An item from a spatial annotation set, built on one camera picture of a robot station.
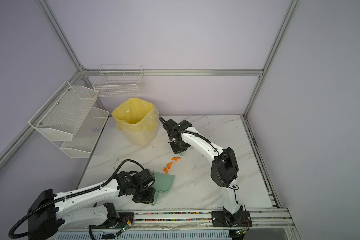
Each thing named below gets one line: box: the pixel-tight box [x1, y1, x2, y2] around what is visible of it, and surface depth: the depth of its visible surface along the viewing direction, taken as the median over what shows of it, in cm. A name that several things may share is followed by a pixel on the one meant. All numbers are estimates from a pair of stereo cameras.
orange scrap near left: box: [163, 157, 182, 174], surface depth 95 cm
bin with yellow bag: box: [111, 98, 160, 147], surface depth 95 cm
